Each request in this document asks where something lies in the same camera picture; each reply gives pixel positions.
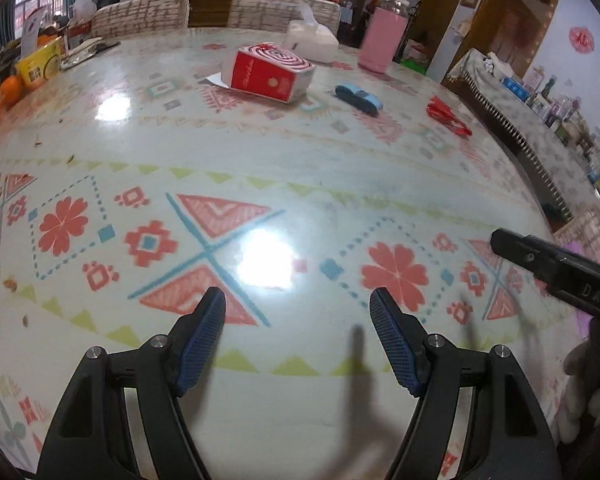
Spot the yellow carton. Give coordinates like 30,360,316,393
14,37,67,93

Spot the blue tissue pack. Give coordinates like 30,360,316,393
502,77,531,99

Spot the red plastic wrapper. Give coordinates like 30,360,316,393
426,95,473,138

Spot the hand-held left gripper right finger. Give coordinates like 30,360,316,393
369,288,563,480

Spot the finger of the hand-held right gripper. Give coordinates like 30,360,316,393
490,227,600,324

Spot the clear plastic bag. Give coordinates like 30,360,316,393
59,39,122,70

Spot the red and white coil box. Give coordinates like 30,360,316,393
230,43,317,106

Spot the sideboard with lace cloth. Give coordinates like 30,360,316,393
442,47,600,241

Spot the blue toy car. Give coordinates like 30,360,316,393
334,83,385,114

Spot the row of bottles and jars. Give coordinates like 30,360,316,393
500,72,600,162

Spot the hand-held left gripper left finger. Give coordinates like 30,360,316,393
37,287,227,480

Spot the person's right hand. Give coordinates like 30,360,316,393
556,343,600,444

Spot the red paper wall decoration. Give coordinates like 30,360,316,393
568,27,596,52

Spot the pink cylinder container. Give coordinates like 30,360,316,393
358,0,411,74

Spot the white tissue pack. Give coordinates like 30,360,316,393
284,2,340,64

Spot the wooden door frame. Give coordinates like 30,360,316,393
424,0,473,77
472,0,561,79

